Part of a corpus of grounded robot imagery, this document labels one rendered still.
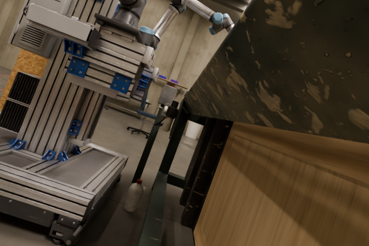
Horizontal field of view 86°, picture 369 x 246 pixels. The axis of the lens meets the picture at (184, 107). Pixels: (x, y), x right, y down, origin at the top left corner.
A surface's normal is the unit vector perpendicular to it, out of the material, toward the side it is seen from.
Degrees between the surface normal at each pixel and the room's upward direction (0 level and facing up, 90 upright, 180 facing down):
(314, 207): 90
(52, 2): 90
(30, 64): 90
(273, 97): 142
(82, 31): 90
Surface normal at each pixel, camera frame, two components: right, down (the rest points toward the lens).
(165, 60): 0.07, -0.01
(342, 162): -0.94, -0.35
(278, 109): -0.85, 0.53
